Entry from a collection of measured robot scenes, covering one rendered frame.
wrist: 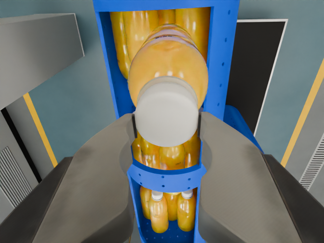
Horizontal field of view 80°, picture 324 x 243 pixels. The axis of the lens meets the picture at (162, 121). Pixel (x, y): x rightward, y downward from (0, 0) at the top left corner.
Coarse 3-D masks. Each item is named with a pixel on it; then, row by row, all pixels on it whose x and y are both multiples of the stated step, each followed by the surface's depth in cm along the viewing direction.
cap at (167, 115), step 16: (144, 96) 11; (160, 96) 11; (176, 96) 11; (192, 96) 12; (144, 112) 11; (160, 112) 11; (176, 112) 11; (192, 112) 11; (144, 128) 12; (160, 128) 12; (176, 128) 12; (192, 128) 12; (160, 144) 12; (176, 144) 12
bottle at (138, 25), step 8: (128, 16) 37; (136, 16) 36; (144, 16) 36; (152, 16) 37; (128, 24) 38; (136, 24) 37; (144, 24) 37; (152, 24) 38; (128, 32) 39; (136, 32) 38; (144, 32) 38; (128, 40) 40; (136, 40) 39; (144, 40) 39; (128, 48) 41; (136, 48) 39
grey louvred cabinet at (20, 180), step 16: (0, 112) 173; (0, 128) 174; (0, 144) 174; (16, 144) 192; (0, 160) 173; (16, 160) 192; (0, 176) 174; (16, 176) 191; (32, 176) 214; (0, 192) 174; (16, 192) 191; (0, 208) 174
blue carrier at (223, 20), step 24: (96, 0) 33; (120, 0) 29; (144, 0) 28; (168, 0) 28; (192, 0) 28; (216, 0) 29; (216, 24) 31; (216, 48) 34; (120, 72) 52; (216, 72) 36; (120, 96) 53; (216, 96) 39; (144, 168) 48; (192, 168) 48; (168, 192) 50; (144, 240) 73; (168, 240) 77; (192, 240) 77
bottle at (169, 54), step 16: (160, 32) 19; (176, 32) 19; (144, 48) 16; (160, 48) 14; (176, 48) 14; (192, 48) 15; (144, 64) 14; (160, 64) 13; (176, 64) 13; (192, 64) 14; (128, 80) 16; (144, 80) 13; (160, 80) 12; (176, 80) 12; (192, 80) 13; (208, 80) 16
